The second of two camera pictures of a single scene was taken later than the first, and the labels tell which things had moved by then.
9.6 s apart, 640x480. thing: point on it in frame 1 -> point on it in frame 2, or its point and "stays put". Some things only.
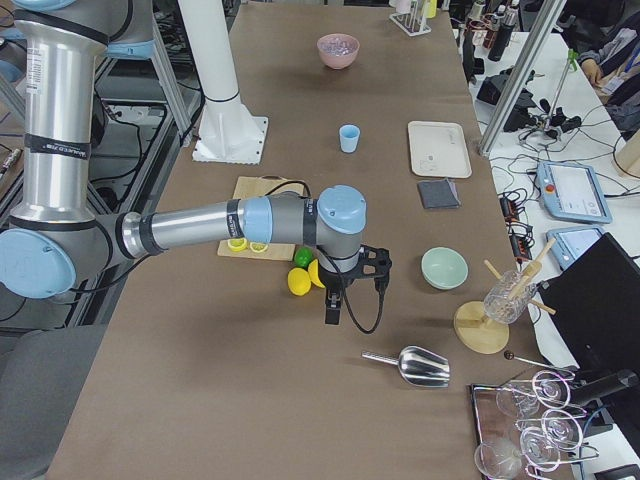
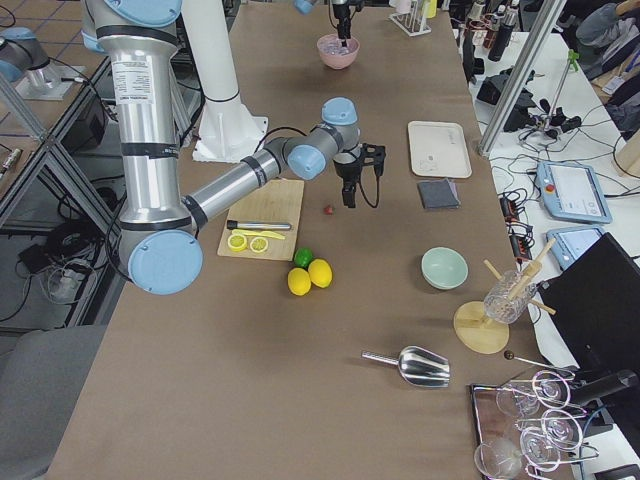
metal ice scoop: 417,364 stays put
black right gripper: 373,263 -> 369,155
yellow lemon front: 299,281 stays put
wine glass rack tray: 529,427 stays put
